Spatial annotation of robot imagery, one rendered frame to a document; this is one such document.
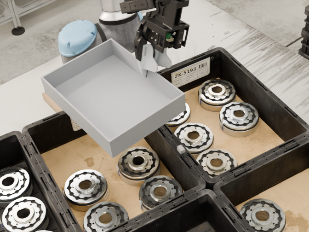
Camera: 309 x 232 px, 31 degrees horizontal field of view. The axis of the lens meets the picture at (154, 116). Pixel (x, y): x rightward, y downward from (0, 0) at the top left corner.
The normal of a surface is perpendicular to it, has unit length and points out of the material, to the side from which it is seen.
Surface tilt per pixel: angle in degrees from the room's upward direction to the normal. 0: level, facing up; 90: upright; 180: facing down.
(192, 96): 0
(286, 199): 0
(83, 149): 0
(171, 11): 73
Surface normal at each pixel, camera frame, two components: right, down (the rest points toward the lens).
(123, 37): 0.28, 0.40
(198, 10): -0.07, -0.71
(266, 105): -0.87, 0.38
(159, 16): -0.72, 0.28
